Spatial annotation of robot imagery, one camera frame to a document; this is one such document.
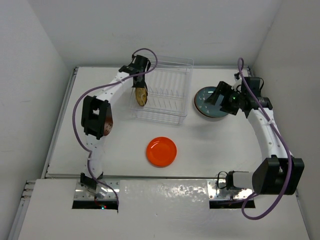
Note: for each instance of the yellow brown plate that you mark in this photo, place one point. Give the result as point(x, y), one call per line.
point(141, 95)

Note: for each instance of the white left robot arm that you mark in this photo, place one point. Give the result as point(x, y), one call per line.
point(96, 116)

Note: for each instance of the red teal floral plate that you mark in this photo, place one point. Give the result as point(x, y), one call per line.
point(208, 111)

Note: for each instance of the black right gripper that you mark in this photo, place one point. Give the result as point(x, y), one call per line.
point(222, 88)

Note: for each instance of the orange plate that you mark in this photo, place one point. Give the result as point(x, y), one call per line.
point(161, 152)

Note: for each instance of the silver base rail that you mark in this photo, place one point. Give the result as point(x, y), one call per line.
point(114, 189)

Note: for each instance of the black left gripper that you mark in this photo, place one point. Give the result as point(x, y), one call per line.
point(138, 85)

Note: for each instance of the white wire dish rack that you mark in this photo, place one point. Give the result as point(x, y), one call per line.
point(168, 91)

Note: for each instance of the dark teal plate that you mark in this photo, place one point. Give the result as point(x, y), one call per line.
point(205, 92)

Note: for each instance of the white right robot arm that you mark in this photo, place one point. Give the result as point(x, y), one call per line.
point(279, 172)

